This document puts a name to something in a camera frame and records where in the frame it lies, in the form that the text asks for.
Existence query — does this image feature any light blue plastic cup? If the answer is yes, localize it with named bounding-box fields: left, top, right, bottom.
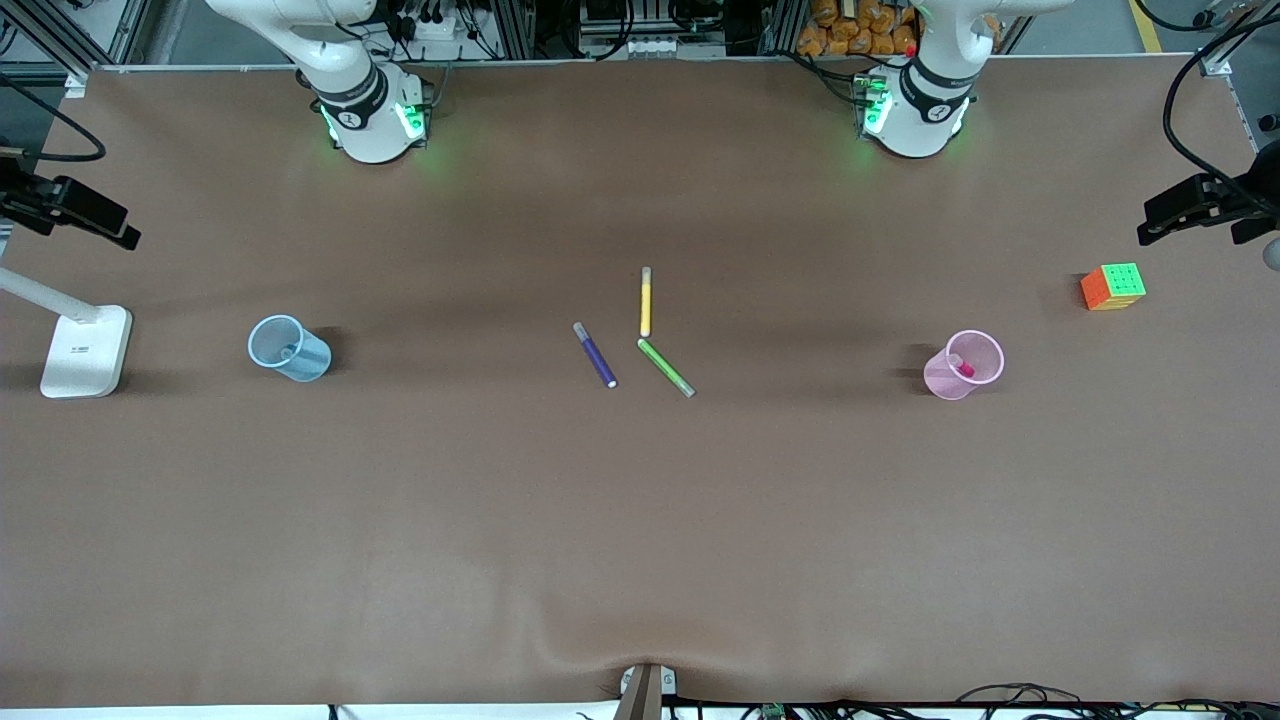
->
left=247, top=315, right=333, bottom=384

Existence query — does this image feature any green marker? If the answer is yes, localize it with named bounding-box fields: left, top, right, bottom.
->
left=637, top=338, right=696, bottom=399

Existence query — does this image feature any white power strip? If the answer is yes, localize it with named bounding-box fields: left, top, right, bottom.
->
left=398, top=8, right=473, bottom=47

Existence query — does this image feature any black cable bundle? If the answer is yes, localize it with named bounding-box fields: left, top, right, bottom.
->
left=940, top=683, right=1280, bottom=720

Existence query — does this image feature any pink plastic cup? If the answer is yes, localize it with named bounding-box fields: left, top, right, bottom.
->
left=923, top=329, right=1005, bottom=401

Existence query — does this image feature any purple marker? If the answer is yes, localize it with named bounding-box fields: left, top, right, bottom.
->
left=572, top=321, right=618, bottom=390

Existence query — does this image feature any colourful puzzle cube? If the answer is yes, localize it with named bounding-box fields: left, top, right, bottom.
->
left=1080, top=263, right=1148, bottom=312

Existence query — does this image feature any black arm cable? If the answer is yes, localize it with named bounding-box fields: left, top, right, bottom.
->
left=1162, top=12, right=1280, bottom=193
left=0, top=72, right=108, bottom=164

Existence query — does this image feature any metal table clamp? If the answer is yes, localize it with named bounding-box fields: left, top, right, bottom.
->
left=612, top=662, right=679, bottom=720

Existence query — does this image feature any grey terminal strip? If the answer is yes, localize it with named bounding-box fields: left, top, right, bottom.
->
left=580, top=34, right=727, bottom=60

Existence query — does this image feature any bag of orange items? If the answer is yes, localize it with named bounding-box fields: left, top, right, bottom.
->
left=796, top=0, right=923, bottom=58

